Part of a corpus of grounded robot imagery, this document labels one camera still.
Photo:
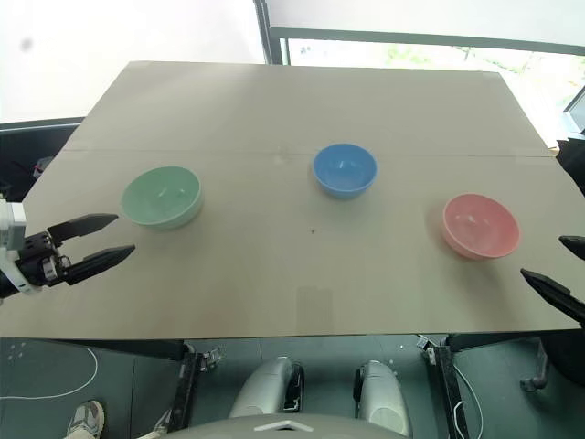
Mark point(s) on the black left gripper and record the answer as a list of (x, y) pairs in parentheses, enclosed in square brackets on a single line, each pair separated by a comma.
[(39, 260)]

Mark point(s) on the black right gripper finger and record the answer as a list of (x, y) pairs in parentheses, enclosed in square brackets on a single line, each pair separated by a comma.
[(560, 295), (577, 246)]

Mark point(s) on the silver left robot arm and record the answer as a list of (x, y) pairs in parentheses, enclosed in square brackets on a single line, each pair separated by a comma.
[(3, 284)]

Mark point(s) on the green bowl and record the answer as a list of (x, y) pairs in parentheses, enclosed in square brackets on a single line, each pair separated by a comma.
[(162, 199)]

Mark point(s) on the red bowl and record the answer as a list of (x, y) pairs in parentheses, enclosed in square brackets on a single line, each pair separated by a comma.
[(480, 226)]

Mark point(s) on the black equipment pile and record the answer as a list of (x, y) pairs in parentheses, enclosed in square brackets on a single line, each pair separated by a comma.
[(27, 155)]

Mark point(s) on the silver table clamp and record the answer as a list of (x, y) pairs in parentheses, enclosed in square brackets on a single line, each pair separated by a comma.
[(426, 347), (212, 356)]

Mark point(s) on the black table leg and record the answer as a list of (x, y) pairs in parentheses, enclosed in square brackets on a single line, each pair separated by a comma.
[(185, 388), (450, 393)]

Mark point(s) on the grey sneaker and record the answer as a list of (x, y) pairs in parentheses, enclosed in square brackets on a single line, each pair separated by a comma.
[(87, 418)]

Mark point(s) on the silver right robot leg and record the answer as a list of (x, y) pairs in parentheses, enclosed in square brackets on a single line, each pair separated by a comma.
[(384, 395)]

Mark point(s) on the silver robot leg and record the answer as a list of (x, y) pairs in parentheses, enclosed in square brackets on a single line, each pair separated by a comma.
[(384, 395), (265, 388)]

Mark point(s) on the silver left robot leg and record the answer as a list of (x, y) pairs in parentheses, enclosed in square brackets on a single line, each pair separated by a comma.
[(265, 388)]

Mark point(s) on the blue bowl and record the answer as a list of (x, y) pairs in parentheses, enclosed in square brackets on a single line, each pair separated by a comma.
[(345, 171)]

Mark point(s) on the grey robot torso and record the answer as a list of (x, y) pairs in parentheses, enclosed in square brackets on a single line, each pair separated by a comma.
[(283, 427)]

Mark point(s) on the dark window frame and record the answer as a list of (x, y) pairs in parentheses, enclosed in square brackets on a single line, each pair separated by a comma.
[(365, 36)]

